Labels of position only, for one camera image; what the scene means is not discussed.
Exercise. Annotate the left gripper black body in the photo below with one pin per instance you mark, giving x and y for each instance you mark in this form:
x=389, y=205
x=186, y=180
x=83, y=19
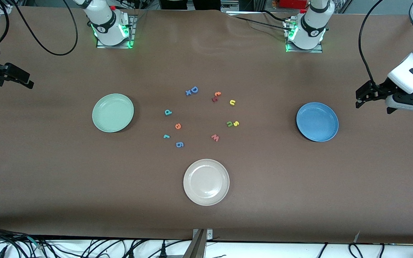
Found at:
x=379, y=88

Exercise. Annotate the green foam letter u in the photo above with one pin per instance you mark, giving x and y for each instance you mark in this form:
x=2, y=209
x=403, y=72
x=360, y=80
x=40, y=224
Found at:
x=229, y=125

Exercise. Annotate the teal foam letter d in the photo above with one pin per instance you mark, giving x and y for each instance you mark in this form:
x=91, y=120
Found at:
x=169, y=113

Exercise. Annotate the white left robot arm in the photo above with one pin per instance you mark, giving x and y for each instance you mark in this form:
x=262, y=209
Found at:
x=312, y=28

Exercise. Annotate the blue plate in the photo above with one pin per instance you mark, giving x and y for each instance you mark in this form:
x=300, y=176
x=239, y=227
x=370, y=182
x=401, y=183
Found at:
x=317, y=122

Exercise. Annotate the light green plate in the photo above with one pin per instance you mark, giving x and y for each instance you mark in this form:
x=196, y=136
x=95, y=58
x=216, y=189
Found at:
x=113, y=113

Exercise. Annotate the brown table cover sheet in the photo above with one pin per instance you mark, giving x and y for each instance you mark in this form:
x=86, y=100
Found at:
x=48, y=179

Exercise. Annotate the red box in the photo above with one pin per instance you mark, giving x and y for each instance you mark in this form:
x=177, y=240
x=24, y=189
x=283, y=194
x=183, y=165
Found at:
x=292, y=3

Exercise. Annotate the pink foam letter w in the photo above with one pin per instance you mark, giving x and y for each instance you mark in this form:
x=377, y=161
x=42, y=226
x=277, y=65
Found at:
x=215, y=138

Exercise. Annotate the blue foam letter D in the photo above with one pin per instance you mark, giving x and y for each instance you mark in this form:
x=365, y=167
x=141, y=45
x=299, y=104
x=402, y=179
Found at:
x=196, y=89

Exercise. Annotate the beige plate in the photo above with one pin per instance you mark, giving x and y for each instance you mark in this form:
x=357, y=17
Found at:
x=206, y=182

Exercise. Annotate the grey aluminium profile beam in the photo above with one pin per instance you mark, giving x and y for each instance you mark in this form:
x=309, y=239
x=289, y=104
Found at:
x=197, y=249

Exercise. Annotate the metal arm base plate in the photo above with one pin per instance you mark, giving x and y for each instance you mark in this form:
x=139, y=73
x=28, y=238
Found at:
x=317, y=50
x=133, y=25

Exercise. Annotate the small grey metal bracket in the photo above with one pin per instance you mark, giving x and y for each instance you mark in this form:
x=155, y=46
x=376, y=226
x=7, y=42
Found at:
x=209, y=234

